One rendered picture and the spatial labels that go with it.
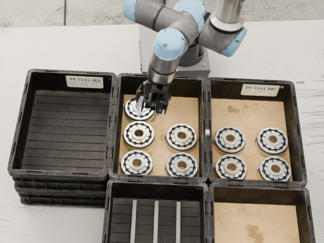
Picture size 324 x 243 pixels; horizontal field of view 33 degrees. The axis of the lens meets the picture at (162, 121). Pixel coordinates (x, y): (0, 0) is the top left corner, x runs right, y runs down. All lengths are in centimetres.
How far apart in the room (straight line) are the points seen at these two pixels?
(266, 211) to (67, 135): 69
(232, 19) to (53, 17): 171
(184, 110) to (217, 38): 27
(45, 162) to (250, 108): 72
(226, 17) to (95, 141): 59
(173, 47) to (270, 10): 214
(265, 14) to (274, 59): 120
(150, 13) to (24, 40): 91
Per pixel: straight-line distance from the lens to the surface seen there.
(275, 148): 184
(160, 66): 144
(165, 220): 171
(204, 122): 177
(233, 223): 173
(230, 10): 184
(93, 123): 188
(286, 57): 231
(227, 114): 192
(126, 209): 172
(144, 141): 180
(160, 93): 155
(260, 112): 195
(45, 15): 340
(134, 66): 219
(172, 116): 190
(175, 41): 141
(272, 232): 174
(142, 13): 152
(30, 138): 188
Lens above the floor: 239
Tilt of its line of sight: 56 degrees down
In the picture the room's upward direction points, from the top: 4 degrees clockwise
